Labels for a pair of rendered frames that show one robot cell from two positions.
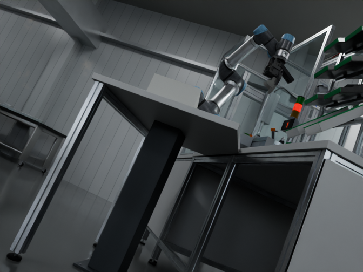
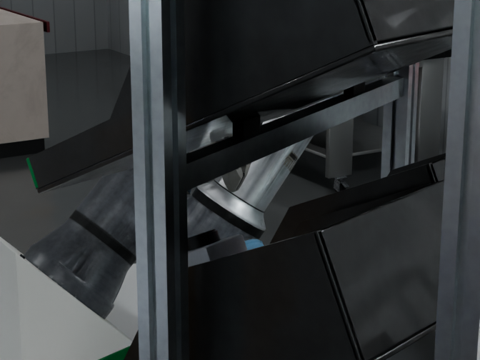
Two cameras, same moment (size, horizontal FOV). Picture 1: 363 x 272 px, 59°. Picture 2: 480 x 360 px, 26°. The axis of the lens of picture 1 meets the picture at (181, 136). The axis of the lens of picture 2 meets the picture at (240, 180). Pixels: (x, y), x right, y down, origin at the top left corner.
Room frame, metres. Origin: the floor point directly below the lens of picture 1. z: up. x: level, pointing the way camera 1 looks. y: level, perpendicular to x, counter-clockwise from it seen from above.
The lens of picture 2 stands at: (0.92, -1.08, 1.54)
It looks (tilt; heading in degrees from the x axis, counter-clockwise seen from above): 16 degrees down; 43
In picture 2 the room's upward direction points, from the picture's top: straight up
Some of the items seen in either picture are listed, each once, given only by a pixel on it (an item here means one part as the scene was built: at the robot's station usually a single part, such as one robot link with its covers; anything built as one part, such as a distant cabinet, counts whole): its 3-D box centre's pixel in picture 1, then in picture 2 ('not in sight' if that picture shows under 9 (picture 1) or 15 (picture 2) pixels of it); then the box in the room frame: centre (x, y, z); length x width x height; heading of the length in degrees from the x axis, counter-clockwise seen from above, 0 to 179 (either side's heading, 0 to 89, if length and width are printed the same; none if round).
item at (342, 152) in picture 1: (334, 201); not in sight; (1.88, -0.98, 0.84); 1.50 x 1.41 x 0.03; 12
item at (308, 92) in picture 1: (307, 93); not in sight; (2.00, -0.65, 1.46); 0.03 x 0.03 x 1.00; 12
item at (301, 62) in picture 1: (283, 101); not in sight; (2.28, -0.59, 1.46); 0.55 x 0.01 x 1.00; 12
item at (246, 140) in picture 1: (238, 141); not in sight; (1.83, -0.32, 0.93); 0.21 x 0.07 x 0.06; 12
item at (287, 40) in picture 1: (285, 45); not in sight; (1.70, -0.34, 1.53); 0.09 x 0.08 x 0.11; 10
